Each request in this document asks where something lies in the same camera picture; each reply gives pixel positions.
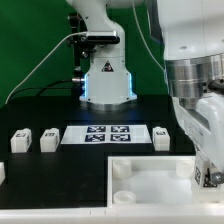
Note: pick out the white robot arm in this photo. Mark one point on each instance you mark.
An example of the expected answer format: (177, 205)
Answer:
(193, 35)

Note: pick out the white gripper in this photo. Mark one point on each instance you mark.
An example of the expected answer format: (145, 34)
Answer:
(204, 125)

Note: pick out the white square tabletop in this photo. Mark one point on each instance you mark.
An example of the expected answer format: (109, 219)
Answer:
(150, 180)

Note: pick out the white obstacle wall front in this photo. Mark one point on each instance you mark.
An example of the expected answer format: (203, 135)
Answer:
(212, 214)

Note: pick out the black camera stand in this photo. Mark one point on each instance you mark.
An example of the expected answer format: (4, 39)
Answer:
(77, 25)

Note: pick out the black rear camera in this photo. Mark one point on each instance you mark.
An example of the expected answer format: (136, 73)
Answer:
(107, 37)

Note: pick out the white obstacle block left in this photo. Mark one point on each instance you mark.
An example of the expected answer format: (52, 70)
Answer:
(2, 172)

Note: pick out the white sheet with markers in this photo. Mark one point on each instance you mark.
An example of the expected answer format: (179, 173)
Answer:
(106, 134)

